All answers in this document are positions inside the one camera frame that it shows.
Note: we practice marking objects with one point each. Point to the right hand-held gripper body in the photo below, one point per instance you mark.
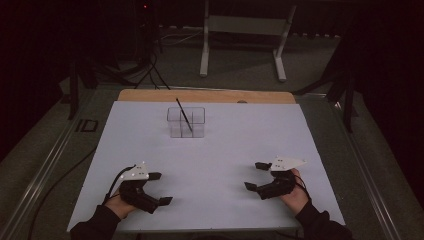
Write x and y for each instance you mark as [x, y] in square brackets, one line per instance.
[278, 186]

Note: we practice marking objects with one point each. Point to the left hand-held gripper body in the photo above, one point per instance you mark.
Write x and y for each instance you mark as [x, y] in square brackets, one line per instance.
[138, 195]

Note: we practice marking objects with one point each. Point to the clear plastic compartment organizer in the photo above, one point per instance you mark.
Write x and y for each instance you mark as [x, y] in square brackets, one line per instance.
[186, 125]

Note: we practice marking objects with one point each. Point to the black pen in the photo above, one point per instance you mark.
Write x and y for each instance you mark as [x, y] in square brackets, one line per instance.
[184, 115]

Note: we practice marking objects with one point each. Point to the person's right hand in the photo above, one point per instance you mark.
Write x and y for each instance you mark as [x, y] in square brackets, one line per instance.
[295, 200]

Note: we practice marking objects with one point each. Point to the person's left hand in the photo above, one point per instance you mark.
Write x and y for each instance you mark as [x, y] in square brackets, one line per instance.
[120, 206]

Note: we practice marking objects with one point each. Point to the white board mat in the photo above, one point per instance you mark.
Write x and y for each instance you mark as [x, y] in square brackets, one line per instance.
[206, 156]

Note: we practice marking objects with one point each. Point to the black tripod legs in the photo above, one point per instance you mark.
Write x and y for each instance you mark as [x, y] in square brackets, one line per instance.
[151, 71]

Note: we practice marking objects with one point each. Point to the metal floor rail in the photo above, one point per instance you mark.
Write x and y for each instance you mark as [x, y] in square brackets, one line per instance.
[36, 186]
[370, 186]

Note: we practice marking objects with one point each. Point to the black stand post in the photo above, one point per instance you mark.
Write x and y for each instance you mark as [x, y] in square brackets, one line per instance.
[73, 93]
[349, 106]

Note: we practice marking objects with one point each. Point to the white metal stand frame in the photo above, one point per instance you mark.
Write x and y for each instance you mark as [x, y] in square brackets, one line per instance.
[246, 25]

